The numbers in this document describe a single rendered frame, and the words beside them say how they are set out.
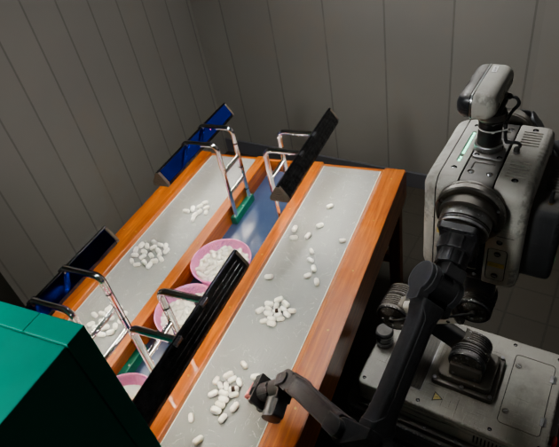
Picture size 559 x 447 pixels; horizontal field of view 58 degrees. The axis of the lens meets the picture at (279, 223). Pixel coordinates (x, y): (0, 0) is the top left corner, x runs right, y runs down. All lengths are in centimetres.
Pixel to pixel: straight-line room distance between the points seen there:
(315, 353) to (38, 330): 125
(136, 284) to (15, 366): 166
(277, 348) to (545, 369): 99
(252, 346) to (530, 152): 111
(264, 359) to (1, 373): 129
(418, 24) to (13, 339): 282
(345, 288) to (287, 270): 28
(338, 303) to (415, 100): 179
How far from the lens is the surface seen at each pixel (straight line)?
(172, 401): 181
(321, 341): 181
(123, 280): 232
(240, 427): 172
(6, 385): 63
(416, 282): 119
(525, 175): 132
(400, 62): 329
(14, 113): 313
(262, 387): 163
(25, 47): 315
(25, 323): 68
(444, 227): 121
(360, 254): 208
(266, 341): 188
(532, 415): 205
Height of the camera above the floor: 221
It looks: 39 degrees down
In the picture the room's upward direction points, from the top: 12 degrees counter-clockwise
